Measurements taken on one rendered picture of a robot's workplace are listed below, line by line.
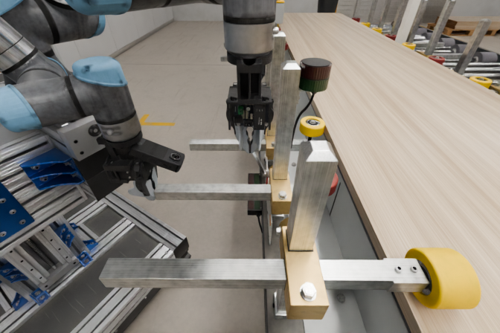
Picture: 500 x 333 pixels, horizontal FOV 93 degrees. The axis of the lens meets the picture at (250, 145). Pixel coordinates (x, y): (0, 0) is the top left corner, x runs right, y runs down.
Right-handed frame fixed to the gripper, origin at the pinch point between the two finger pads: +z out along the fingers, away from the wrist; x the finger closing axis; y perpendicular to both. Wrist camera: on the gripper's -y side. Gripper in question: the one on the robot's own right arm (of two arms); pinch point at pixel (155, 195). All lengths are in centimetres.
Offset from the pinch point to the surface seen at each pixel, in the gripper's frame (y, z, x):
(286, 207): -33.6, -2.3, 5.2
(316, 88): -37.6, -29.8, -0.8
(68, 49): 226, 42, -298
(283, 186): -33.5, -4.4, 0.4
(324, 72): -39, -33, -1
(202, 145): -8.3, 0.7, -23.3
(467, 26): -532, 63, -573
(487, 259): -67, -7, 21
